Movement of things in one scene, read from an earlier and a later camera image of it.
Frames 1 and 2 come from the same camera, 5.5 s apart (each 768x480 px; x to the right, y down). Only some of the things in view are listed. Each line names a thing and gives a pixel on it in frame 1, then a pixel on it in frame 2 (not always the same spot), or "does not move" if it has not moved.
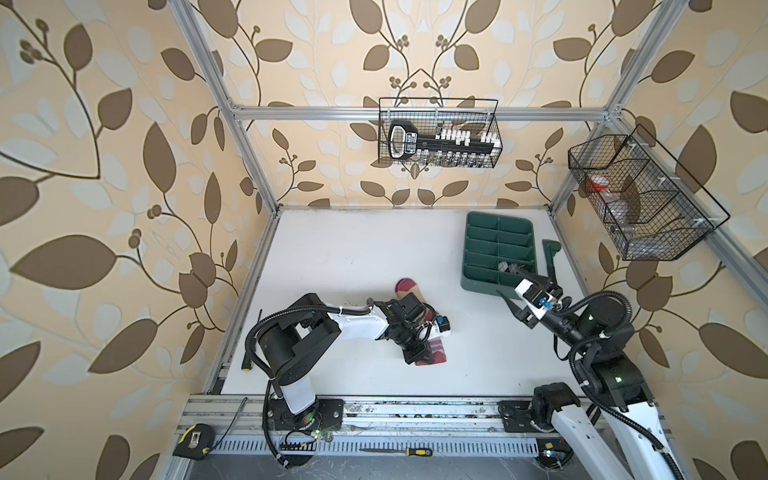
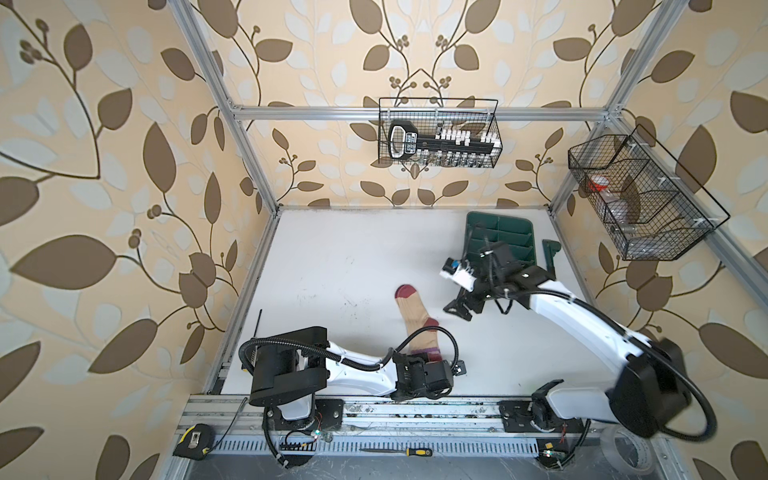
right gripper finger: [524, 314] to [464, 301]
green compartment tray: [497, 248] does not move
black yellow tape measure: [195, 441] does not move
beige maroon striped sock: [436, 355] does not move
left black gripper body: [411, 339] to [420, 361]
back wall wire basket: [452, 132] does not move
